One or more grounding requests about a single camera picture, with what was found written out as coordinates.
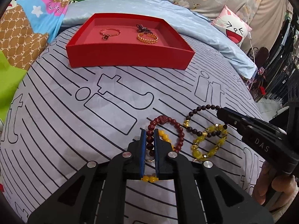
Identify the dark red bead bracelet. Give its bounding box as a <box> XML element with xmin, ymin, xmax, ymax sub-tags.
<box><xmin>146</xmin><ymin>115</ymin><xmax>185</xmax><ymax>157</ymax></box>

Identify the dark beaded ornament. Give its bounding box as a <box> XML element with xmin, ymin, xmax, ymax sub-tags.
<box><xmin>136</xmin><ymin>24</ymin><xmax>153</xmax><ymax>34</ymax></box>

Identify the white cartoon face pillow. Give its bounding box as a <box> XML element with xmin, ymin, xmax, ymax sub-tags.
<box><xmin>211</xmin><ymin>5</ymin><xmax>252</xmax><ymax>47</ymax></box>

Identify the light blue quilt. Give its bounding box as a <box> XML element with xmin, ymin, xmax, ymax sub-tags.
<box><xmin>61</xmin><ymin>0</ymin><xmax>258</xmax><ymax>79</ymax></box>

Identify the colourful cartoon blanket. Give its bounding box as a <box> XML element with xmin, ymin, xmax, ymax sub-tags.
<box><xmin>1</xmin><ymin>0</ymin><xmax>69</xmax><ymax>70</ymax></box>

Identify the green cloth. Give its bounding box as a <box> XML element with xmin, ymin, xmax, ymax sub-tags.
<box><xmin>0</xmin><ymin>51</ymin><xmax>27</xmax><ymax>123</ymax></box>

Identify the yellow crystal bead bracelet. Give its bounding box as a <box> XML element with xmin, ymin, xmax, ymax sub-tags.
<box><xmin>192</xmin><ymin>124</ymin><xmax>229</xmax><ymax>162</ymax></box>

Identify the grey striped bedsheet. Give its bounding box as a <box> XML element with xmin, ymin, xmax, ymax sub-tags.
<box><xmin>1</xmin><ymin>27</ymin><xmax>261</xmax><ymax>221</ymax></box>

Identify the red jewelry tray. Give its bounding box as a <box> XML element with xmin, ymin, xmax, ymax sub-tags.
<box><xmin>66</xmin><ymin>13</ymin><xmax>195</xmax><ymax>70</ymax></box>

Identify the amber yellow bead bracelet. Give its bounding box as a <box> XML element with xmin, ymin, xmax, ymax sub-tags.
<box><xmin>141</xmin><ymin>129</ymin><xmax>176</xmax><ymax>183</ymax></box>

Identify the thin gold clover bracelet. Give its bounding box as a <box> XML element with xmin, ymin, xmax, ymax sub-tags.
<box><xmin>99</xmin><ymin>28</ymin><xmax>121</xmax><ymax>41</ymax></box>

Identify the person's right hand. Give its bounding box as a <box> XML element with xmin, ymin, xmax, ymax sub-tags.
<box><xmin>252</xmin><ymin>161</ymin><xmax>298</xmax><ymax>211</ymax></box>

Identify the dark brown bead bracelet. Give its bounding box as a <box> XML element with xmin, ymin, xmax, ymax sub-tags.
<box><xmin>183</xmin><ymin>105</ymin><xmax>229</xmax><ymax>138</ymax></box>

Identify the wide gold bangle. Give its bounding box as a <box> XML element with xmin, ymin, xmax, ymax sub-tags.
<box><xmin>137</xmin><ymin>32</ymin><xmax>159</xmax><ymax>44</ymax></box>

